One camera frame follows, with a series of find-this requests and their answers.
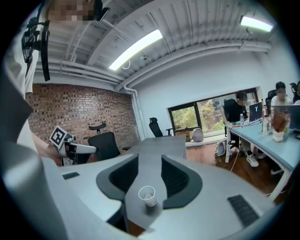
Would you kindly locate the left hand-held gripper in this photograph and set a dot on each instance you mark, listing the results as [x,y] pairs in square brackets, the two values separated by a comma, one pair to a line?
[58,137]

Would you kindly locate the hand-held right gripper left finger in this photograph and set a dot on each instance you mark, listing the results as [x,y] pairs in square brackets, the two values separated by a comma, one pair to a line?
[82,187]

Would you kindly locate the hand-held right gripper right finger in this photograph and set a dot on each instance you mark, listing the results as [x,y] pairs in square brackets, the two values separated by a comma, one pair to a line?
[211,199]

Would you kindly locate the clear plastic cup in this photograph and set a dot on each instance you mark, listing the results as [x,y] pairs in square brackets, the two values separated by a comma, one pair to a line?
[150,203]

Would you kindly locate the person's left forearm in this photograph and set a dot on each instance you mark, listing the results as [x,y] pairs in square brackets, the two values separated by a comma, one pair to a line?
[43,146]

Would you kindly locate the black office chair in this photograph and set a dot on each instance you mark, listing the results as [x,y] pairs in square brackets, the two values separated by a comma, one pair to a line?
[229,109]
[155,127]
[105,145]

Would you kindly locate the white bag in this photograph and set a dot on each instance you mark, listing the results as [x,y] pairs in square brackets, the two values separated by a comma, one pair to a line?
[221,147]

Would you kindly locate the pale purple backpack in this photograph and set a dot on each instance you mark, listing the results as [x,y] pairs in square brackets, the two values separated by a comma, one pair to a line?
[197,135]

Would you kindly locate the brown cardboard box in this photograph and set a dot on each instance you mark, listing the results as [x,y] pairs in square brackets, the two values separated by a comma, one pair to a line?
[183,136]

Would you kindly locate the grey table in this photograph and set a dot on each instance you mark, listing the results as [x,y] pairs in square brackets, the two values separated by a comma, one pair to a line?
[164,146]

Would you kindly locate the light blue desk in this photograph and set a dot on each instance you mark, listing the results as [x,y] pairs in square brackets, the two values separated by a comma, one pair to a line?
[269,147]

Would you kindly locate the dark framed window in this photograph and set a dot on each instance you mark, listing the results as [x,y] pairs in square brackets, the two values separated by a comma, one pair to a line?
[187,119]

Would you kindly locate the clear plastic bottle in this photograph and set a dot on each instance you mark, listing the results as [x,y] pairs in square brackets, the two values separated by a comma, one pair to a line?
[242,119]
[266,127]

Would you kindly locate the person's white shirt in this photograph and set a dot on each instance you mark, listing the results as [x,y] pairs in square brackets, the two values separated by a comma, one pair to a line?
[23,77]

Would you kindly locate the laptop with glowing logo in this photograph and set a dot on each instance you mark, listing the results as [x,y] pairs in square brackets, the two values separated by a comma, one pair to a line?
[255,112]

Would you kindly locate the dried flower vase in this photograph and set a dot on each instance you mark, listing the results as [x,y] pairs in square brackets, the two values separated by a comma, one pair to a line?
[279,124]

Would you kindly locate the long ceiling light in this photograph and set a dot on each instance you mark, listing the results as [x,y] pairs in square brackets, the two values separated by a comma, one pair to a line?
[136,49]
[256,23]

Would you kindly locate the grey laptop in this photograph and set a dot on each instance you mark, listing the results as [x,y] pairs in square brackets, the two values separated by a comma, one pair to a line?
[293,117]

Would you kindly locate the person's head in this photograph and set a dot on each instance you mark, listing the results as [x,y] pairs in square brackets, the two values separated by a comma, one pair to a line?
[70,11]

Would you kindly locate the white wall pipes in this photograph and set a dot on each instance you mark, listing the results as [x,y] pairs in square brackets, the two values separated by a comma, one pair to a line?
[137,112]

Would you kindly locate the black chest camera rig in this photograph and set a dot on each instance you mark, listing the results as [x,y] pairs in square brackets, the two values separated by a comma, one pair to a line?
[45,58]

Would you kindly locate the black head camera mount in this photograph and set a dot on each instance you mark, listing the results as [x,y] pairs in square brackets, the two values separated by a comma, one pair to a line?
[100,9]

